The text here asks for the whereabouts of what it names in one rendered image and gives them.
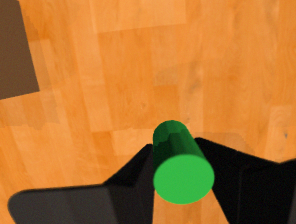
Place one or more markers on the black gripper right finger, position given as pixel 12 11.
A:
pixel 249 189

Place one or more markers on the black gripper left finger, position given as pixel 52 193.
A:
pixel 127 197

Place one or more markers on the tan rectangular block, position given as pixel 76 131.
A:
pixel 17 72

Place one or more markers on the green cylinder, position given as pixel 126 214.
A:
pixel 181 173

